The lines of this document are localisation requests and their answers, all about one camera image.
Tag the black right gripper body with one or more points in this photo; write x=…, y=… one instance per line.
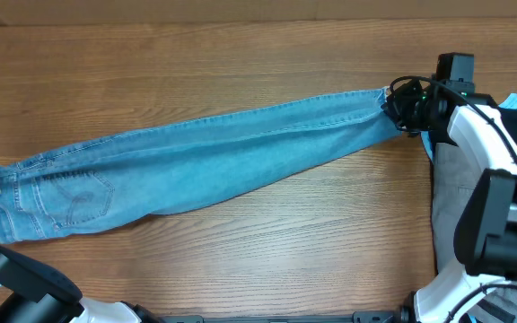
x=411, y=109

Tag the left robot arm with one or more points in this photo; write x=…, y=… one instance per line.
x=34, y=291

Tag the grey folded trousers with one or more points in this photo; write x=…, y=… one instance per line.
x=454, y=181

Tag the black base frame bar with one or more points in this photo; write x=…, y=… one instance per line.
x=365, y=316

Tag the light blue denim jeans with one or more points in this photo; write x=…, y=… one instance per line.
x=204, y=161

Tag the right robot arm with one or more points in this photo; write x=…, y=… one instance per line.
x=485, y=238

